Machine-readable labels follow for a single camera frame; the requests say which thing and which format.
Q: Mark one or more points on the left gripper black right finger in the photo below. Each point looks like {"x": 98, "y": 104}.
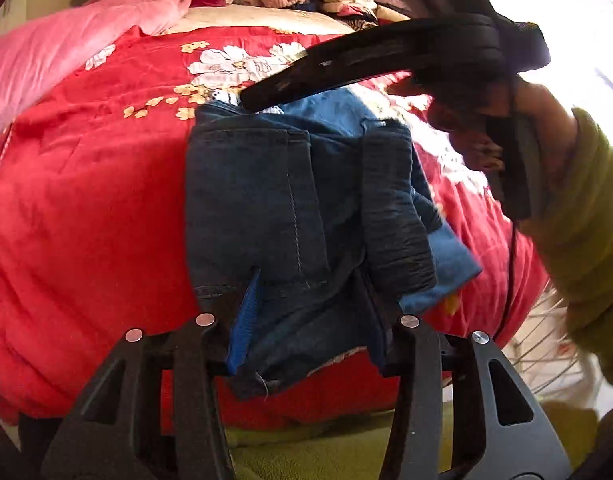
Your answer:
{"x": 462, "y": 411}

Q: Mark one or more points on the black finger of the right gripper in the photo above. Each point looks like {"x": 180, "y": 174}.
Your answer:
{"x": 366, "y": 60}

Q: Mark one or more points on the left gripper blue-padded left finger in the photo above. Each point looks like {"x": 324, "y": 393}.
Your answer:
{"x": 151, "y": 411}

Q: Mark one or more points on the blue denim pants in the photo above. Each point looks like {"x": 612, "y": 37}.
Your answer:
{"x": 307, "y": 206}

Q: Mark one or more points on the right forearm green sleeve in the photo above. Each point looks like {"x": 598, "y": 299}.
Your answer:
{"x": 574, "y": 238}

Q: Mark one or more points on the right hand red nails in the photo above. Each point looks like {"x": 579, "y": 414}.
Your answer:
{"x": 556, "y": 127}

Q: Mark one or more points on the pile of folded clothes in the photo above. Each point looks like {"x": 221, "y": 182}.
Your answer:
{"x": 364, "y": 14}

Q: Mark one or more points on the green fleece robe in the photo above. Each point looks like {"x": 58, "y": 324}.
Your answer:
{"x": 326, "y": 445}

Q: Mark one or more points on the cream bed sheet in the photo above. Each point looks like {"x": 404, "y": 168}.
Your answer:
{"x": 286, "y": 20}

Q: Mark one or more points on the red floral bedspread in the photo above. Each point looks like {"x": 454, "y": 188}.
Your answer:
{"x": 91, "y": 227}

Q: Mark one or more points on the pink velvet quilt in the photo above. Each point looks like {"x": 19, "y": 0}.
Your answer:
{"x": 38, "y": 55}

